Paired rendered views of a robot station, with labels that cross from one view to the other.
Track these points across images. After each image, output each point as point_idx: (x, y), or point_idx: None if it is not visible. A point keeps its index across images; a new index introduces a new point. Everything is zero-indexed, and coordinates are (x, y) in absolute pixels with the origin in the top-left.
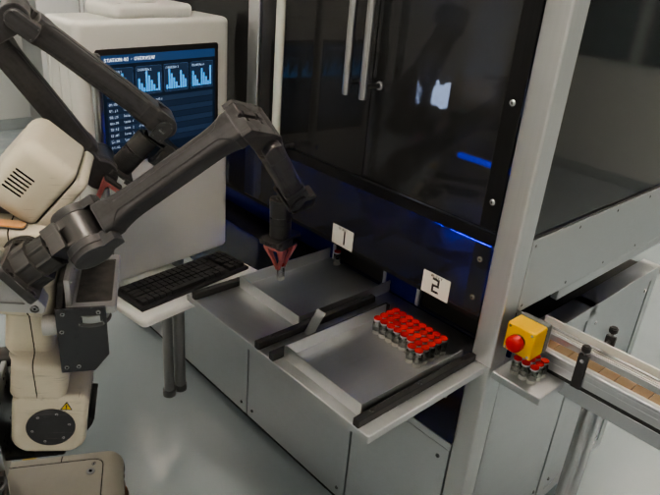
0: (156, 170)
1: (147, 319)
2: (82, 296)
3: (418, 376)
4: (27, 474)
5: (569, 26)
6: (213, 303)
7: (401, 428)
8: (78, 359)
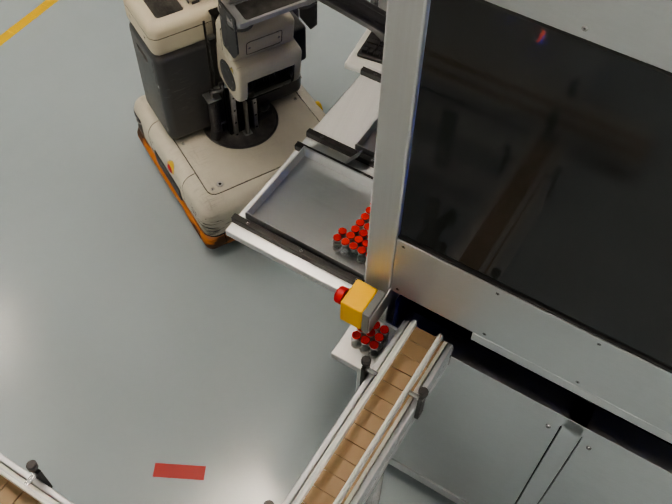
0: None
1: (349, 63)
2: (245, 4)
3: (306, 246)
4: (299, 110)
5: (384, 45)
6: (361, 87)
7: None
8: (227, 43)
